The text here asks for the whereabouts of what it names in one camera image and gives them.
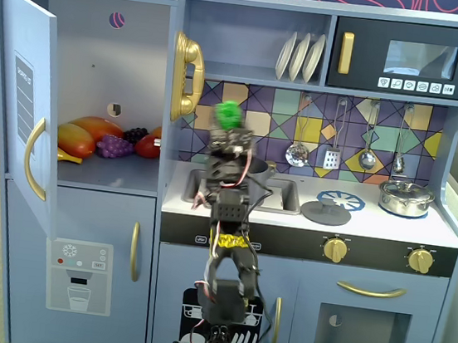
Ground blue cabinet door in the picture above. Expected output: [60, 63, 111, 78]
[0, 0, 85, 242]

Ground steel pot with lid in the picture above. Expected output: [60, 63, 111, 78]
[375, 177, 438, 221]

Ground gold freezer door handle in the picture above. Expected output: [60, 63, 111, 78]
[126, 221, 147, 284]

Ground steel skimmer spoon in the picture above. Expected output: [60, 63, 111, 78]
[283, 91, 318, 169]

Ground gold cabinet door handle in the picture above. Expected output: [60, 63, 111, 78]
[18, 115, 58, 203]

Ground freezer door with dispenser print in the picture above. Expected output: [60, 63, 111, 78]
[0, 179, 164, 343]

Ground red toy fruit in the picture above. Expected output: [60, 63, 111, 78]
[131, 131, 164, 161]

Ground blue toy kitchen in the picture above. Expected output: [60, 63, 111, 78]
[0, 0, 458, 343]

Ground white toy plate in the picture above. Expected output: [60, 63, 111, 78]
[286, 31, 313, 84]
[300, 32, 328, 86]
[273, 33, 299, 82]

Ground gray pot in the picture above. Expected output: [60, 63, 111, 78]
[231, 155, 279, 212]

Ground gray toy sink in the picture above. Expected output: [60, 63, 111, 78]
[181, 166, 305, 217]

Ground dishwasher door with dish print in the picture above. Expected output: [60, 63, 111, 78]
[148, 242, 302, 343]

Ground gold oven door handle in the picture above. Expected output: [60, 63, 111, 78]
[334, 279, 408, 303]

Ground black toy microwave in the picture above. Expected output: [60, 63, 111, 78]
[326, 12, 458, 102]

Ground yellow tape band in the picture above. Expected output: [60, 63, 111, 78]
[217, 233, 252, 253]

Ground oven door with window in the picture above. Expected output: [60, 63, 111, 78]
[290, 259, 451, 343]

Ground gray pot lid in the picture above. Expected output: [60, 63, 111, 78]
[298, 196, 353, 229]

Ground gold microwave handle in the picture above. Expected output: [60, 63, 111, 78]
[336, 31, 356, 76]

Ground gold toy telephone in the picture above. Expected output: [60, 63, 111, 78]
[164, 29, 212, 126]

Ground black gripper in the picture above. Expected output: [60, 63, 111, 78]
[206, 108, 259, 165]

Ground steel slotted spatula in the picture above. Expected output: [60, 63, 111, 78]
[321, 96, 349, 173]

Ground gold stove knob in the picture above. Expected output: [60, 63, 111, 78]
[405, 247, 438, 277]
[321, 236, 352, 266]

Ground large orange red mango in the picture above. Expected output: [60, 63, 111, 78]
[66, 113, 128, 148]

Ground steel ladle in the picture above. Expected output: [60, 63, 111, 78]
[356, 98, 386, 172]

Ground gold dishwasher door handle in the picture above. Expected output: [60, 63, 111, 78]
[268, 296, 285, 343]

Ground yellow toy banana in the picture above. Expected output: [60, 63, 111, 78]
[55, 147, 85, 166]

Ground dark toy grapes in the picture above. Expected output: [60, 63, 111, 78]
[120, 125, 151, 146]

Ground purple toy grapes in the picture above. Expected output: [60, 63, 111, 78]
[94, 132, 136, 163]

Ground small orange yellow mango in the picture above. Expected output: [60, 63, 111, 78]
[54, 121, 100, 161]

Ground red white servo cable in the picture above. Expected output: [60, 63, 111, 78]
[191, 190, 212, 213]

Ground green toy pineapple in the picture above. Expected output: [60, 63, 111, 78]
[212, 98, 245, 134]

